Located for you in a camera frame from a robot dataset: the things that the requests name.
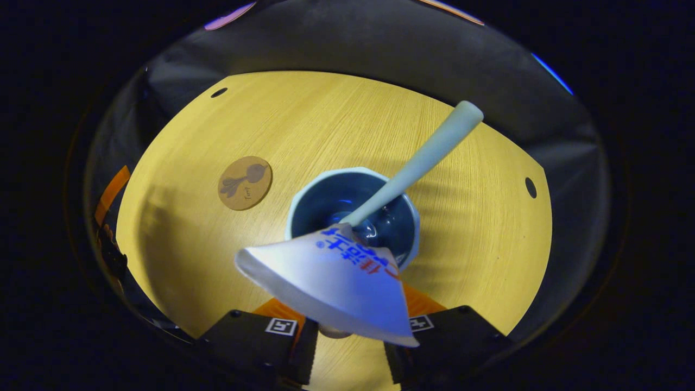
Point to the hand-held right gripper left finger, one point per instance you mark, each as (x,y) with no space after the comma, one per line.
(244,342)

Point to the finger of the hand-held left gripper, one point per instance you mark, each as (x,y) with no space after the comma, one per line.
(111,193)

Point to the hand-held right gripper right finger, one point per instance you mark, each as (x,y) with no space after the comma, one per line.
(461,336)

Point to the white toothpaste tube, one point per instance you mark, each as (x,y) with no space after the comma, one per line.
(336,282)

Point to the round brown coaster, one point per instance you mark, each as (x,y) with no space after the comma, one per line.
(244,183)

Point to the pale green toothbrush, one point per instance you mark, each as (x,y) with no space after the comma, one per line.
(429,152)

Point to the yellow wooden desktop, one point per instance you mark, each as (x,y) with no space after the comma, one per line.
(326,125)

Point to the black backdrop cloth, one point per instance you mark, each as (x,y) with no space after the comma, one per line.
(353,49)

